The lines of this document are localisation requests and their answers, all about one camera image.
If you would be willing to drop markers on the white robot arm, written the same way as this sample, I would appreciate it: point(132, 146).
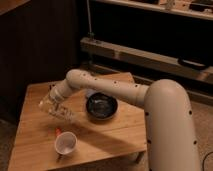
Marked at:
point(170, 130)

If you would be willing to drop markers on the upper wooden shelf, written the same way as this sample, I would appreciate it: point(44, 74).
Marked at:
point(176, 7)

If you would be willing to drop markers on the grey metal rail shelf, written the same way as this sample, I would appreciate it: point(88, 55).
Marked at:
point(145, 59)

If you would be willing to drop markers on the wooden low table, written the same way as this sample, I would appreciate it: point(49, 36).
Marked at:
point(33, 149)

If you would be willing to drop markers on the black bowl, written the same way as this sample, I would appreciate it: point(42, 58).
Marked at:
point(101, 107)

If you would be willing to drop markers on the black handle loop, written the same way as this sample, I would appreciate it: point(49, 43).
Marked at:
point(191, 65)

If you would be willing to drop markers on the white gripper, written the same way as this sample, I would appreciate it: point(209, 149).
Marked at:
point(60, 92)

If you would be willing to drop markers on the small orange object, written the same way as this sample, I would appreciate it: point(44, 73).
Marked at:
point(58, 131)

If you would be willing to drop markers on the white paper cup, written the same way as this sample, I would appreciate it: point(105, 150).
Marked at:
point(65, 143)

